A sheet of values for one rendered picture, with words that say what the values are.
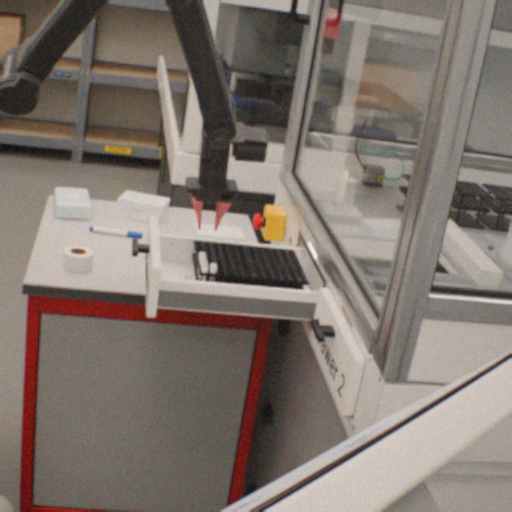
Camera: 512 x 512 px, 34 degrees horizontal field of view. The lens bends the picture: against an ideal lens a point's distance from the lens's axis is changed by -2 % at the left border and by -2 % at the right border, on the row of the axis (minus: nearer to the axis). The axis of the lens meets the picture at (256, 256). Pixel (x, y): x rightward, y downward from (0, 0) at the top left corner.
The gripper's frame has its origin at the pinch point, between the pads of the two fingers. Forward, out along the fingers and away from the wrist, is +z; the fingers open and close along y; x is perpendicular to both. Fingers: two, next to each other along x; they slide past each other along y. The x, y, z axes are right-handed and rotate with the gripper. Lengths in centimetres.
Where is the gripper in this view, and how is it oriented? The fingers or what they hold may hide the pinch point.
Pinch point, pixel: (207, 225)
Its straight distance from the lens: 174.1
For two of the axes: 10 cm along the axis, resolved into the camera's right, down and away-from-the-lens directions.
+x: 1.2, 4.3, -8.9
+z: -1.1, 9.0, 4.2
